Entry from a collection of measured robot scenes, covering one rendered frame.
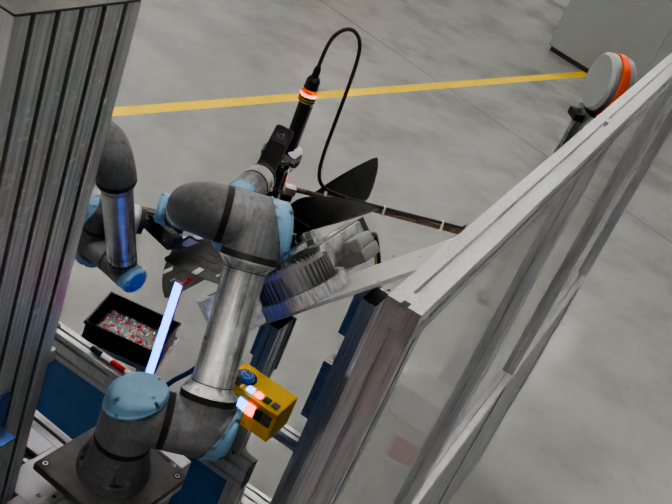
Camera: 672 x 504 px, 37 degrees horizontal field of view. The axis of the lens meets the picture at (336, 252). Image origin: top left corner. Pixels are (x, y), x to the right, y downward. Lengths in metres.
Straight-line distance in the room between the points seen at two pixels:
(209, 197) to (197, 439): 0.47
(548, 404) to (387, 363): 3.84
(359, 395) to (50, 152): 0.71
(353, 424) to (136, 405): 0.92
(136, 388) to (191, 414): 0.12
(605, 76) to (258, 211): 1.06
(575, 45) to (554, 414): 5.78
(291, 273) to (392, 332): 1.68
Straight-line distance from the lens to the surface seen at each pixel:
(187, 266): 2.55
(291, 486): 3.13
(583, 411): 4.96
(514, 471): 4.37
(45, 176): 1.61
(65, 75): 1.54
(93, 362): 2.68
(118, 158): 2.32
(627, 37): 9.80
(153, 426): 1.99
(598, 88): 2.63
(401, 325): 1.01
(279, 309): 2.69
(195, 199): 1.95
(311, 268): 2.70
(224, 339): 1.97
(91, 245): 2.64
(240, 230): 1.94
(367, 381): 1.07
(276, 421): 2.37
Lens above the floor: 2.56
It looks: 30 degrees down
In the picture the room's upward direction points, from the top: 23 degrees clockwise
